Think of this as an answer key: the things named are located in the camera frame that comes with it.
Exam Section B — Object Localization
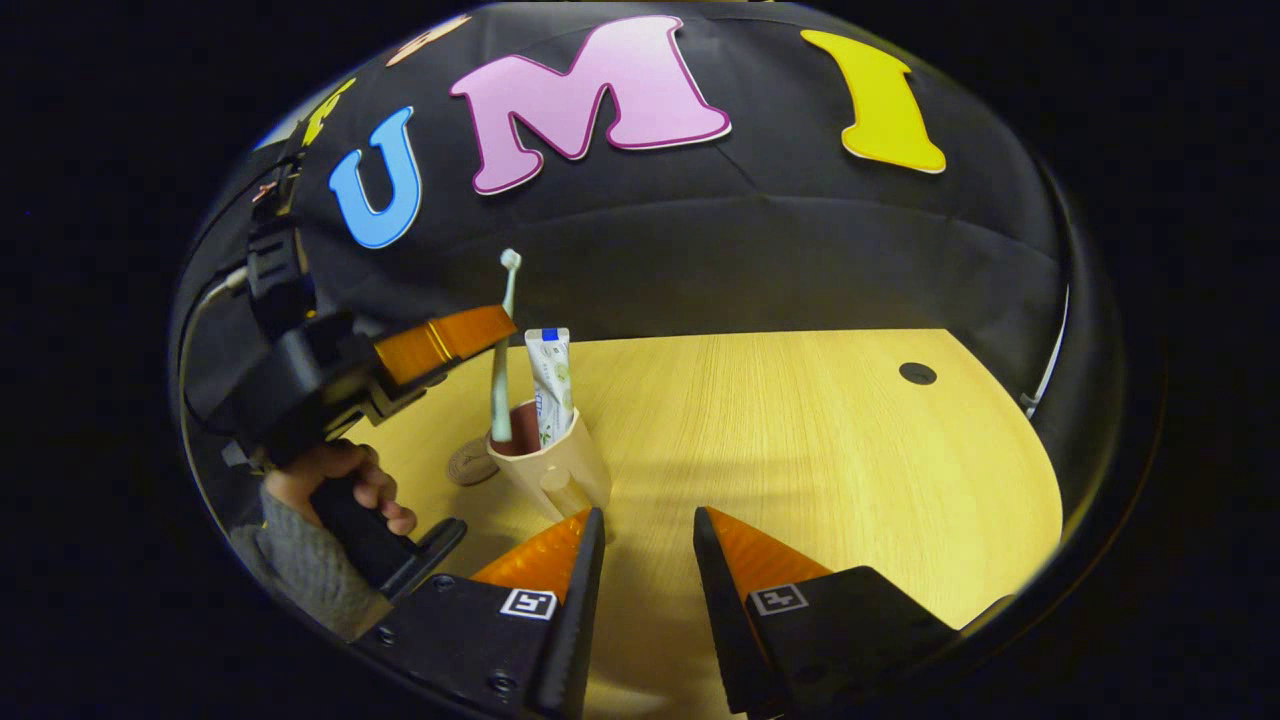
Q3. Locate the white toothpaste tube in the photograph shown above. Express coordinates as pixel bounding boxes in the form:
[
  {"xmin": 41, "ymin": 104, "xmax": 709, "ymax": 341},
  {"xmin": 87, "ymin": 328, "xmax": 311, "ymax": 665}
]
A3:
[{"xmin": 524, "ymin": 327, "xmax": 577, "ymax": 449}]

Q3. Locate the beige cup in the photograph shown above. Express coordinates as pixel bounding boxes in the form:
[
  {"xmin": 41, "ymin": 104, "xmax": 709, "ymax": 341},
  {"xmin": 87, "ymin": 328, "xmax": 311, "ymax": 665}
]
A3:
[{"xmin": 486, "ymin": 400, "xmax": 613, "ymax": 523}]

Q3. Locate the black backdrop cloth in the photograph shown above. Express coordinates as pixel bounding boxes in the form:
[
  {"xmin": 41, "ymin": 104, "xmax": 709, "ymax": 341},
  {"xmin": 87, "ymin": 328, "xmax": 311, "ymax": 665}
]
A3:
[{"xmin": 170, "ymin": 0, "xmax": 1126, "ymax": 531}]

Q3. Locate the round brown coaster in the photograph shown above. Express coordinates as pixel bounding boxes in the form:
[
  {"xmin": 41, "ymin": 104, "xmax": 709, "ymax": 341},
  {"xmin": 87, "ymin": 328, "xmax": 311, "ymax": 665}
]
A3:
[{"xmin": 446, "ymin": 438, "xmax": 501, "ymax": 488}]

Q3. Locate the wooden desktop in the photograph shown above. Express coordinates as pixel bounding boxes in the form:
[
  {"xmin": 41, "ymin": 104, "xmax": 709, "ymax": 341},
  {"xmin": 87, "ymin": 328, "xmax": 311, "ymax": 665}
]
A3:
[{"xmin": 340, "ymin": 328, "xmax": 1064, "ymax": 720}]

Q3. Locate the white cable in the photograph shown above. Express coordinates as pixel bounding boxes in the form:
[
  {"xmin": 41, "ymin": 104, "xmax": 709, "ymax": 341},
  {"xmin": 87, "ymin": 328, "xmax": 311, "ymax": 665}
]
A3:
[{"xmin": 178, "ymin": 265, "xmax": 251, "ymax": 421}]

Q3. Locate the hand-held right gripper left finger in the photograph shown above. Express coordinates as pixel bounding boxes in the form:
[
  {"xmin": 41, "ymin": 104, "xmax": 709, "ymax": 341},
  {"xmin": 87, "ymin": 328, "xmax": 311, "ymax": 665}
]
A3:
[{"xmin": 350, "ymin": 506, "xmax": 607, "ymax": 719}]

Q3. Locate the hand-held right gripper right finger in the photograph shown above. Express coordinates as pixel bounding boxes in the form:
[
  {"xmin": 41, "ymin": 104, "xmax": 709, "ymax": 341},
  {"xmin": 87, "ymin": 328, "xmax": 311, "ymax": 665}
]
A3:
[{"xmin": 692, "ymin": 506, "xmax": 961, "ymax": 719}]

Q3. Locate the pale green toothbrush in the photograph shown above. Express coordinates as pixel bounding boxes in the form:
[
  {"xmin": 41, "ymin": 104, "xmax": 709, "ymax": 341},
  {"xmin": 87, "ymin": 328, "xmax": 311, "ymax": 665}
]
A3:
[{"xmin": 488, "ymin": 248, "xmax": 524, "ymax": 444}]

